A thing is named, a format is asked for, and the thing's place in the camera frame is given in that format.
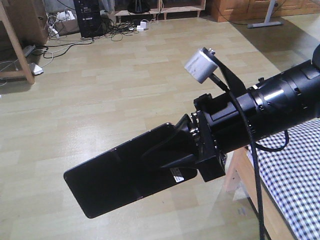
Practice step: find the wooden bed frame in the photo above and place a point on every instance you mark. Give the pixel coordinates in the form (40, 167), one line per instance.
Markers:
(241, 170)

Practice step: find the grey desk leg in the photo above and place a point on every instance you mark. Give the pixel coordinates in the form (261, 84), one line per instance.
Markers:
(267, 21)

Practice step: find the black computer tower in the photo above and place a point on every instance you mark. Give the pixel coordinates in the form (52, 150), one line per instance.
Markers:
(88, 18)

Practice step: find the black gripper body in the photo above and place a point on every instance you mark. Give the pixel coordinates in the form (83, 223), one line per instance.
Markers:
(224, 125)

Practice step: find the black white gingham bed sheet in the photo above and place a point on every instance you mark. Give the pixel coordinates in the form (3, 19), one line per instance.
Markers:
(292, 178)

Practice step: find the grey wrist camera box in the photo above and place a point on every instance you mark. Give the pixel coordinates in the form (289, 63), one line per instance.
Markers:
(200, 66)

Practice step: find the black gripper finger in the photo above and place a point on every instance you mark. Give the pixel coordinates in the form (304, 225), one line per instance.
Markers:
(174, 147)

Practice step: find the white power strip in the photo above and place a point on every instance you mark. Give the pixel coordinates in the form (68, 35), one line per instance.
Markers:
(28, 50)

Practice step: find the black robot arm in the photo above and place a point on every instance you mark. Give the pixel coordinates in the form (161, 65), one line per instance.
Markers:
(281, 102)

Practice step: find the wooden table leg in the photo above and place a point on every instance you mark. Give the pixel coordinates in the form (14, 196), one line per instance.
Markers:
(25, 71)

